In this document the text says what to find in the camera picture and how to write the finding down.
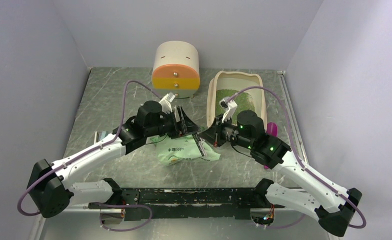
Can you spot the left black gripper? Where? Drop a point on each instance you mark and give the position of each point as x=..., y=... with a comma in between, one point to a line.
x=185, y=125

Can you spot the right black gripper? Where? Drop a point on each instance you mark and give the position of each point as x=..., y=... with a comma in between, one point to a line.
x=210, y=134

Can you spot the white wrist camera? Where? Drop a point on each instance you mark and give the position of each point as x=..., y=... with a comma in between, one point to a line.
x=230, y=107
x=166, y=101

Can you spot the black mounting rail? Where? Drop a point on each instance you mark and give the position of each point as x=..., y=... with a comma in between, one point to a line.
x=238, y=203

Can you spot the beige orange drawer cabinet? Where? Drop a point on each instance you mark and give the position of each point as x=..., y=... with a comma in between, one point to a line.
x=176, y=69

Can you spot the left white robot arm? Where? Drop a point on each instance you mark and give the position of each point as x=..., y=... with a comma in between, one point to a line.
x=55, y=186

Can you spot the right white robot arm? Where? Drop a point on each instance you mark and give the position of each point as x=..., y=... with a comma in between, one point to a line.
x=332, y=205

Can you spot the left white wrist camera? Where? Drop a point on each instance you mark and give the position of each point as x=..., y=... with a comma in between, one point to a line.
x=166, y=101

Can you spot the magenta plastic scoop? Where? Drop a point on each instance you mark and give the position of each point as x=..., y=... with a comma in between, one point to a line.
x=272, y=129

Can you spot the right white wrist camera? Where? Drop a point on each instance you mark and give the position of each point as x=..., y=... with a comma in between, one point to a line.
x=230, y=107

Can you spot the beige litter box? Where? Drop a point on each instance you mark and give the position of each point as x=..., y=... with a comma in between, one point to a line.
x=226, y=84

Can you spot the green litter bag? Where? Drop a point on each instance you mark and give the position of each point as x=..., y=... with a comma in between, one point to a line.
x=172, y=151

